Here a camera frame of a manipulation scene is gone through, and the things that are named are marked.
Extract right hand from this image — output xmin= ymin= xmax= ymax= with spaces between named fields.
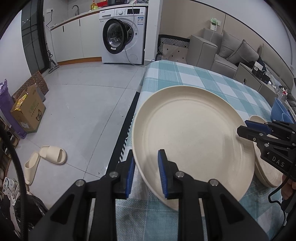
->
xmin=281 ymin=179 xmax=296 ymax=200

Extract cream slipper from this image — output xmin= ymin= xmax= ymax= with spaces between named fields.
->
xmin=39 ymin=146 xmax=67 ymax=165
xmin=23 ymin=152 xmax=40 ymax=185

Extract grey sofa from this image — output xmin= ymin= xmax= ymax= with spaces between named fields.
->
xmin=186 ymin=27 xmax=265 ymax=78

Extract cardboard box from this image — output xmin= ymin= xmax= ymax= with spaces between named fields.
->
xmin=11 ymin=84 xmax=46 ymax=133

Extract yellow oil bottle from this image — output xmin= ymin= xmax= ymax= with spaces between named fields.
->
xmin=90 ymin=0 xmax=98 ymax=10

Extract large blue bowl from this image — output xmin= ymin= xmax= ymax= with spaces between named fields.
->
xmin=270 ymin=98 xmax=294 ymax=123

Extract white kitchen counter cabinets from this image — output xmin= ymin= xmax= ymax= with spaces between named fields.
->
xmin=51 ymin=13 xmax=102 ymax=64

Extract cream plate back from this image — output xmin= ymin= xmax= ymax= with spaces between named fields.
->
xmin=249 ymin=115 xmax=267 ymax=123

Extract kitchen faucet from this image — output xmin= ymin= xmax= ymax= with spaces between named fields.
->
xmin=71 ymin=5 xmax=79 ymax=16

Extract blue bowl back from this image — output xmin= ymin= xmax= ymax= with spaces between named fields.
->
xmin=287 ymin=108 xmax=296 ymax=123

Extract grey side cabinet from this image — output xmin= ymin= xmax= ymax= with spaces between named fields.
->
xmin=234 ymin=63 xmax=277 ymax=106

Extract cream slipper right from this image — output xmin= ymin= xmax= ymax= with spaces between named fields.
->
xmin=39 ymin=146 xmax=67 ymax=165

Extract cream slipper left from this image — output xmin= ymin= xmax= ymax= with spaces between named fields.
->
xmin=23 ymin=152 xmax=40 ymax=185

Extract cream plate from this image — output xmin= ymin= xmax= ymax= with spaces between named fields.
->
xmin=249 ymin=115 xmax=267 ymax=123
xmin=132 ymin=86 xmax=255 ymax=210
xmin=253 ymin=142 xmax=282 ymax=188

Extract white washing machine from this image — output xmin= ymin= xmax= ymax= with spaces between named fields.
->
xmin=99 ymin=6 xmax=147 ymax=65

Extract black box on cabinet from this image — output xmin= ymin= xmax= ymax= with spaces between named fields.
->
xmin=252 ymin=61 xmax=270 ymax=84

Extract teal plaid tablecloth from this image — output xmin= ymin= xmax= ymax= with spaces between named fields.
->
xmin=116 ymin=60 xmax=284 ymax=240

